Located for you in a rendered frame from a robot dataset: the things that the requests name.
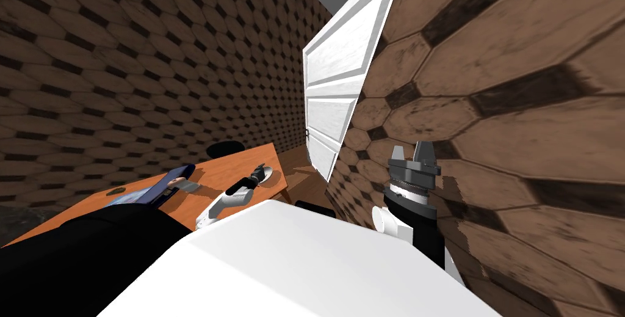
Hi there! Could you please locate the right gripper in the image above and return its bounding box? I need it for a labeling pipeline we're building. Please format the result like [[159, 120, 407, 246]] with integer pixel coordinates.
[[388, 140, 443, 193]]

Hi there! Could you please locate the orange wooden table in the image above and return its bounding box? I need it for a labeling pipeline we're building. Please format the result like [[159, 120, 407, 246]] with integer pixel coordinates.
[[2, 142, 294, 249]]

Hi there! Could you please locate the black chair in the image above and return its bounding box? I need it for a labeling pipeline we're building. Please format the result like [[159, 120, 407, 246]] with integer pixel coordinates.
[[205, 140, 247, 159]]

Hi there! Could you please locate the grey flat object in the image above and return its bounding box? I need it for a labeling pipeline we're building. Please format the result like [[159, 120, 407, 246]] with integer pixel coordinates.
[[175, 180, 203, 195]]

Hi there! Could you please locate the dark blue book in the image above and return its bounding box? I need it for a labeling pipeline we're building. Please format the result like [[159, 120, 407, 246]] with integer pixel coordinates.
[[148, 164, 197, 207]]

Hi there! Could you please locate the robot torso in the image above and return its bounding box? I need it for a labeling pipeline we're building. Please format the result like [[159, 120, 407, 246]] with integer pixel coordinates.
[[96, 199, 505, 317]]

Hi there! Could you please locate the white panelled door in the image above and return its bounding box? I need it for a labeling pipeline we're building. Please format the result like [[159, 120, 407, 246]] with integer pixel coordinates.
[[302, 0, 406, 184]]

